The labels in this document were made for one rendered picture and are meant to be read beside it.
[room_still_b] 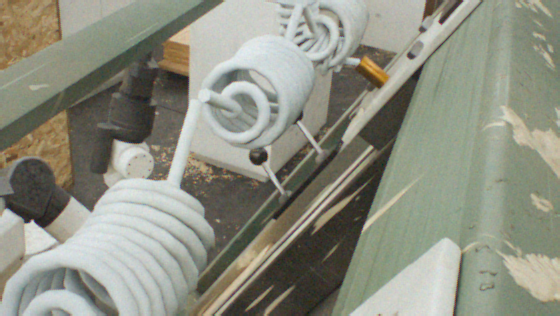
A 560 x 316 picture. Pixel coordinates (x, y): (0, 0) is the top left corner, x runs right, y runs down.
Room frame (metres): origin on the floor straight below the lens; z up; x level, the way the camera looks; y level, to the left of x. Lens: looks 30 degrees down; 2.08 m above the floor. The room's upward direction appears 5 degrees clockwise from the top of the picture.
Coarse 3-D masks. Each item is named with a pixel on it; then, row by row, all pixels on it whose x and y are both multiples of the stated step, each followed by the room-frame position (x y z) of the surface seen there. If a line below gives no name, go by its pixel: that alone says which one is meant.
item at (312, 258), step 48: (288, 0) 0.57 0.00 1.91; (480, 0) 0.51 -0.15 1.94; (336, 48) 0.57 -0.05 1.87; (432, 48) 0.51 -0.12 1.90; (384, 96) 0.52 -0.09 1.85; (384, 144) 0.54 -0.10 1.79; (336, 192) 0.56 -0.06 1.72; (288, 240) 0.57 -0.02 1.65; (336, 240) 0.55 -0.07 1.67; (240, 288) 0.59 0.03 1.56; (288, 288) 0.56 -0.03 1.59
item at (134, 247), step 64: (192, 0) 0.35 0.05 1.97; (320, 0) 0.59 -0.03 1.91; (64, 64) 0.24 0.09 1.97; (128, 64) 0.29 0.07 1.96; (256, 64) 0.40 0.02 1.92; (320, 64) 0.57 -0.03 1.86; (0, 128) 0.20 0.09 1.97; (192, 128) 0.31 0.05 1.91; (256, 128) 0.38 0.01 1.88; (128, 192) 0.26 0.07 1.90; (64, 256) 0.21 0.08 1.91; (128, 256) 0.22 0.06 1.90; (192, 256) 0.25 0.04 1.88
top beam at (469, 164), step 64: (512, 0) 0.43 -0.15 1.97; (448, 64) 0.42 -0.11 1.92; (512, 64) 0.31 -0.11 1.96; (448, 128) 0.29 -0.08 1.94; (512, 128) 0.24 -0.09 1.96; (384, 192) 0.29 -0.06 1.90; (448, 192) 0.22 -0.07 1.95; (512, 192) 0.19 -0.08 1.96; (384, 256) 0.22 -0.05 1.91; (512, 256) 0.16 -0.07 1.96
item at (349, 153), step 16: (352, 144) 0.98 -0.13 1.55; (368, 144) 0.97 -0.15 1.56; (336, 160) 0.99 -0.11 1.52; (352, 160) 0.98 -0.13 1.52; (320, 176) 0.99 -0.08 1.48; (336, 176) 0.99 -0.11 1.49; (304, 192) 1.00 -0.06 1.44; (320, 192) 0.99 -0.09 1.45; (288, 208) 1.01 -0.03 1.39; (304, 208) 1.00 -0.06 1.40; (272, 224) 1.02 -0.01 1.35; (288, 224) 1.01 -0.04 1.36; (256, 240) 1.04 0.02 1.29; (272, 240) 1.01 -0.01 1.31; (240, 256) 1.06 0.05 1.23; (256, 256) 1.02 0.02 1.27; (224, 272) 1.08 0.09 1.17; (240, 272) 1.03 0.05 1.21; (208, 288) 1.10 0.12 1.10; (224, 288) 1.04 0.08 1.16; (208, 304) 1.05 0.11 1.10
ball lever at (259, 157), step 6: (252, 150) 1.10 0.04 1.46; (258, 150) 1.10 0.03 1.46; (264, 150) 1.10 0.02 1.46; (252, 156) 1.09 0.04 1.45; (258, 156) 1.09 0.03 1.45; (264, 156) 1.09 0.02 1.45; (252, 162) 1.09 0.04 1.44; (258, 162) 1.09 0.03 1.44; (264, 162) 1.09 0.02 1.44; (264, 168) 1.08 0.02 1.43; (270, 174) 1.07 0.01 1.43; (276, 180) 1.06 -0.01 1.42; (276, 186) 1.05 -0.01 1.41; (282, 192) 1.04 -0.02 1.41; (288, 192) 1.03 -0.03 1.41; (282, 198) 1.03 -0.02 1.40
